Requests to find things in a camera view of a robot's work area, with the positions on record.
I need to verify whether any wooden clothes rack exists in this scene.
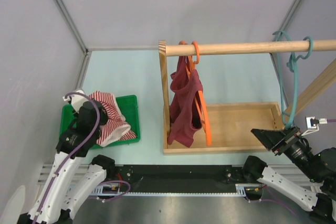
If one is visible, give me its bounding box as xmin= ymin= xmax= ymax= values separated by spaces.
xmin=159 ymin=40 xmax=335 ymax=154

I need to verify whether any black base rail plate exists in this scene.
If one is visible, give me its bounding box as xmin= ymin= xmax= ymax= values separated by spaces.
xmin=106 ymin=165 xmax=256 ymax=193

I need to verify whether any maroon tank top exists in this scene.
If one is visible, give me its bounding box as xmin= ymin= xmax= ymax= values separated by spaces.
xmin=167 ymin=56 xmax=203 ymax=147

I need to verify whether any green plastic tray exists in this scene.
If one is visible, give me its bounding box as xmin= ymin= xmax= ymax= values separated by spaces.
xmin=59 ymin=94 xmax=142 ymax=151

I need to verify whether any white slotted cable duct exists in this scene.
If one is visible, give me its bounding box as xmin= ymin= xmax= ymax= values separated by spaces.
xmin=88 ymin=183 xmax=246 ymax=201

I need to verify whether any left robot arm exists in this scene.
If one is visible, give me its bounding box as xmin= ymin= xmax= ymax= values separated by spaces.
xmin=18 ymin=100 xmax=116 ymax=223

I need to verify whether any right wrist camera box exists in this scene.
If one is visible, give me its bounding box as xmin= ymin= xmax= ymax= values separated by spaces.
xmin=301 ymin=116 xmax=328 ymax=136

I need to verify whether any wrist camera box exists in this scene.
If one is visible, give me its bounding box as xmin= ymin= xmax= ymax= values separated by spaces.
xmin=63 ymin=94 xmax=88 ymax=112
xmin=301 ymin=116 xmax=328 ymax=136

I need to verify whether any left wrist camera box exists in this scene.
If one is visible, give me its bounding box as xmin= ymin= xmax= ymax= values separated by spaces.
xmin=63 ymin=94 xmax=88 ymax=112

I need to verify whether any orange plastic hanger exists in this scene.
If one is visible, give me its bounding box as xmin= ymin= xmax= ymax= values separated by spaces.
xmin=185 ymin=41 xmax=212 ymax=146

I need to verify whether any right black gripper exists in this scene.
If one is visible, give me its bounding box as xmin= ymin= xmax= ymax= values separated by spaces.
xmin=249 ymin=123 xmax=322 ymax=182

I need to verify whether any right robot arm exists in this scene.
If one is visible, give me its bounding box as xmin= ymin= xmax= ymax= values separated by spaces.
xmin=242 ymin=126 xmax=335 ymax=223

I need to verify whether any teal plastic hanger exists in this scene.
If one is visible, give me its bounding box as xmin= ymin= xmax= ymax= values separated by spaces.
xmin=271 ymin=30 xmax=314 ymax=127

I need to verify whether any red white striped tank top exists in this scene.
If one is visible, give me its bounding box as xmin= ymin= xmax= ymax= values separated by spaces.
xmin=89 ymin=91 xmax=138 ymax=147

